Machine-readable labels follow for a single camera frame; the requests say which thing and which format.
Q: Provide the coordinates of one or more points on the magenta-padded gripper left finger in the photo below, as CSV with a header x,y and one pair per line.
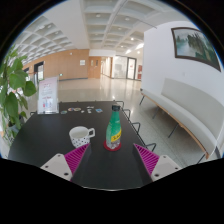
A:
x,y
75,158

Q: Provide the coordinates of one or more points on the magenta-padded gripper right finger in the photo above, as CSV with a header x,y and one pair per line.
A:
x,y
148,160

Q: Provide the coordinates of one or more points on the green drink bottle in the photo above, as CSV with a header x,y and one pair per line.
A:
x,y
114,128

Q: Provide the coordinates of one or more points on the white polka-dot mug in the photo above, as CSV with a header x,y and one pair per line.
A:
x,y
79,137

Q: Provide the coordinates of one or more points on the row of black metal chairs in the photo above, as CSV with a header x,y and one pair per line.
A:
x,y
135,124

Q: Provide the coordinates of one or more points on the small blue card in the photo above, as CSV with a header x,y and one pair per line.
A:
x,y
99,110

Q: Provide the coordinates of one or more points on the long white bench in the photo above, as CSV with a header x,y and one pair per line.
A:
x,y
186,106

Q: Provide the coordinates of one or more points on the clear acrylic sign stand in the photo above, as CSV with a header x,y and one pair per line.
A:
x,y
48,95

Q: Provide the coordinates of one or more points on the black-framed glass door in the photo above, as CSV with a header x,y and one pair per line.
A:
x,y
131,68

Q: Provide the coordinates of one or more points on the green leafy potted plant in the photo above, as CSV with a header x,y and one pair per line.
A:
x,y
13,81

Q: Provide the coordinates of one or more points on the group of ceiling lights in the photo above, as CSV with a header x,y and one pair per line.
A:
x,y
139,46

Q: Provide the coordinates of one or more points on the dark-framed landscape painting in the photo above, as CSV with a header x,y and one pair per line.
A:
x,y
195,45

